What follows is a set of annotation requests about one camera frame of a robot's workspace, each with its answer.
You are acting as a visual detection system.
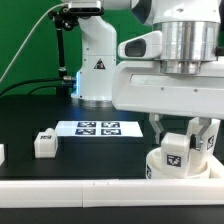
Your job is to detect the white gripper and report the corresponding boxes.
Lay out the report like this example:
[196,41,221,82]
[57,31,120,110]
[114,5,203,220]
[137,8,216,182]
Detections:
[112,59,224,151]

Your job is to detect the white round stool seat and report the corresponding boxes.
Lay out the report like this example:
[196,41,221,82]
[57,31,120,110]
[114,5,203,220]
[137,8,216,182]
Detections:
[145,148,210,179]

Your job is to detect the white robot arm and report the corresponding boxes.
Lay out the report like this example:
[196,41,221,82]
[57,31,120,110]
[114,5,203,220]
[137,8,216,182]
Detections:
[112,0,224,149]

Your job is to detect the white block at left edge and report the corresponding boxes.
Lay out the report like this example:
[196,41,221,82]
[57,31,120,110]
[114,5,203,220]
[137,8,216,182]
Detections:
[0,144,5,166]

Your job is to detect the white L-shaped obstacle frame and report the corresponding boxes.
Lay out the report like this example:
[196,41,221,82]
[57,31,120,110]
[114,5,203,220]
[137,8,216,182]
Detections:
[0,158,224,208]

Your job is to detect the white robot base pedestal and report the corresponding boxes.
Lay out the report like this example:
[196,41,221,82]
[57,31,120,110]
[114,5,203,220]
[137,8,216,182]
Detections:
[71,16,118,107]

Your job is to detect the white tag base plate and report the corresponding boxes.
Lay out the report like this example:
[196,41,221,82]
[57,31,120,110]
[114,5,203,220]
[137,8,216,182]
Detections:
[55,121,143,137]

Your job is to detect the black cables at base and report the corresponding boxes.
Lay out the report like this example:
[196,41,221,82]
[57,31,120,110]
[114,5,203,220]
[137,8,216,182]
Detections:
[0,75,78,98]

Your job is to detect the grey depth camera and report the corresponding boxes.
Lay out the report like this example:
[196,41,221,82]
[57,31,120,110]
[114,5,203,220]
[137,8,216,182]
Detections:
[68,0,102,15]

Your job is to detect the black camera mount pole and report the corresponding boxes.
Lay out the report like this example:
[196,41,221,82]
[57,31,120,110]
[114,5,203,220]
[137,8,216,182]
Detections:
[48,7,79,97]

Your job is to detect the grey camera cable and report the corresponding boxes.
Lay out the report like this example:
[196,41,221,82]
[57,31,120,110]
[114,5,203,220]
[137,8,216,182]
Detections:
[0,2,70,84]

